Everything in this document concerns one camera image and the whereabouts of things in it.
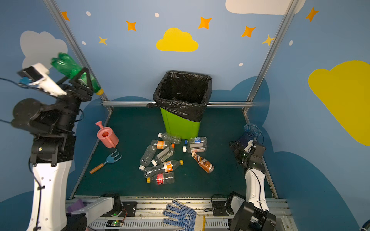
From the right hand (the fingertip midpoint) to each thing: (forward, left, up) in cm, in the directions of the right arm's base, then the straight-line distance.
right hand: (234, 145), depth 84 cm
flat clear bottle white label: (-4, +43, -10) cm, 45 cm away
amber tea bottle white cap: (-9, +17, -9) cm, 21 cm away
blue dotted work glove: (-36, +26, -13) cm, 46 cm away
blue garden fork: (-7, +78, -12) cm, 80 cm away
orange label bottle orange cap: (+3, +45, -8) cm, 46 cm away
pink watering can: (+4, +80, -1) cm, 80 cm away
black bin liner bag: (+38, +32, +7) cm, 50 cm away
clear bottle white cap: (+9, +41, -9) cm, 43 cm away
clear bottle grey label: (+3, +21, -10) cm, 24 cm away
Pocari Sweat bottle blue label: (-7, +53, -9) cm, 54 cm away
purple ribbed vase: (+8, -10, +6) cm, 14 cm away
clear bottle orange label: (-12, +41, -8) cm, 43 cm away
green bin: (+14, +30, -4) cm, 34 cm away
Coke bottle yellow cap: (-19, +41, -7) cm, 45 cm away
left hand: (-3, +62, +49) cm, 79 cm away
